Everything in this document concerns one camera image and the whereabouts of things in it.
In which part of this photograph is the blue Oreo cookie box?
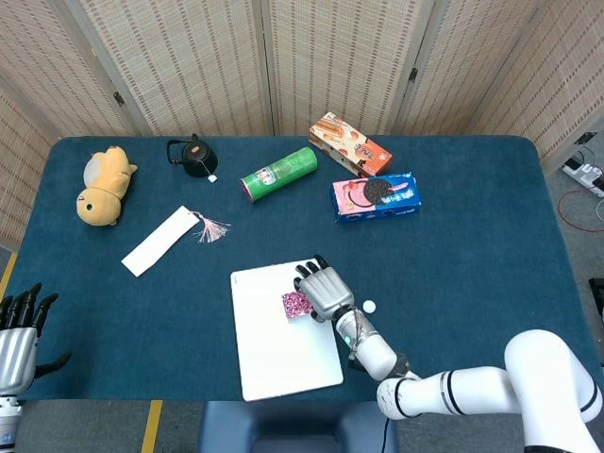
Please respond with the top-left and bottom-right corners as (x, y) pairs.
(331, 171), (423, 226)

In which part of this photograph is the black teapot with tag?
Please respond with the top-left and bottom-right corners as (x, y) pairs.
(165, 133), (220, 184)

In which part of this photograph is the white rectangular board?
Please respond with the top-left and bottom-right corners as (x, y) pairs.
(229, 258), (344, 403)

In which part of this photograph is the pink glitter square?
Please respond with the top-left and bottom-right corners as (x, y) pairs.
(280, 291), (314, 322)

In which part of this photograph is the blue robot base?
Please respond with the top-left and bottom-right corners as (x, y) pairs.
(196, 400), (400, 453)

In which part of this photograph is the woven folding screen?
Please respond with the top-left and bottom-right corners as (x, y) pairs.
(0, 0), (604, 251)

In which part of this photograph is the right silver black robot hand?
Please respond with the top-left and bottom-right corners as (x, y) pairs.
(293, 254), (356, 325)

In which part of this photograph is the green cylindrical chips can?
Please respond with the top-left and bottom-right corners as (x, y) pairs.
(239, 146), (319, 206)

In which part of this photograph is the red cable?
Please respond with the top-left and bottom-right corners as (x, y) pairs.
(557, 189), (604, 233)

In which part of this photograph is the yellow plush duck toy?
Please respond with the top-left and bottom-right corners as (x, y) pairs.
(75, 145), (139, 227)

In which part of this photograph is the orange biscuit box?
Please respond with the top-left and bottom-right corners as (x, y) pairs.
(308, 111), (394, 178)

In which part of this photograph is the blue table cloth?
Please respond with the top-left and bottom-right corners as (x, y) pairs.
(3, 135), (603, 404)

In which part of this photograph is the white power strip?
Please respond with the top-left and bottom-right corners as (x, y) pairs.
(562, 157), (604, 198)

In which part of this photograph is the white bookmark with pink tassel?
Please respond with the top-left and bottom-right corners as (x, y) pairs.
(120, 205), (232, 278)

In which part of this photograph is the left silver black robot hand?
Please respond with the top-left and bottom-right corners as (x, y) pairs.
(0, 282), (73, 394)

